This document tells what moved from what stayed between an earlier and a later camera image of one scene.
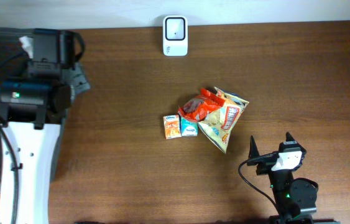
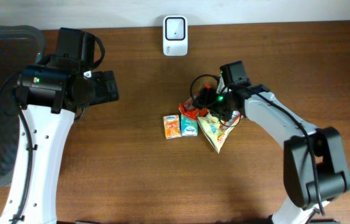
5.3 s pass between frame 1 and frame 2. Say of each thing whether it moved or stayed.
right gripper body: moved
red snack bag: stayed
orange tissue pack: stayed
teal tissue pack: stayed
